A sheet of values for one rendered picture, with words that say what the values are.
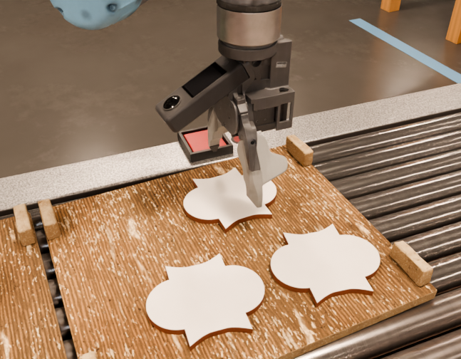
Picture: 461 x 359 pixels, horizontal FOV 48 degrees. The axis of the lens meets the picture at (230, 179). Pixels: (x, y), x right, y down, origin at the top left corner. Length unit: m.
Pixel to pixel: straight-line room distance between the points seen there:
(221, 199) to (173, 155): 0.18
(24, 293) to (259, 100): 0.36
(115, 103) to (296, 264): 2.40
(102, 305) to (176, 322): 0.09
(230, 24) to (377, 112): 0.50
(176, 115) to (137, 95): 2.41
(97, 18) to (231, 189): 0.36
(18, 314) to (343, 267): 0.39
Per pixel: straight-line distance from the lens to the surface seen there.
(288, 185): 0.79
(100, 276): 0.67
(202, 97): 0.62
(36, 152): 2.66
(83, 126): 2.80
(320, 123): 0.98
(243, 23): 0.60
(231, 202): 0.74
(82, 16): 0.51
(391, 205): 0.82
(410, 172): 0.89
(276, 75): 0.66
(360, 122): 1.00
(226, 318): 0.60
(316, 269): 0.65
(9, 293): 0.68
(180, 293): 0.62
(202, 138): 0.90
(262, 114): 0.67
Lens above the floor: 1.42
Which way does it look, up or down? 38 degrees down
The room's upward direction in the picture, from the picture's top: straight up
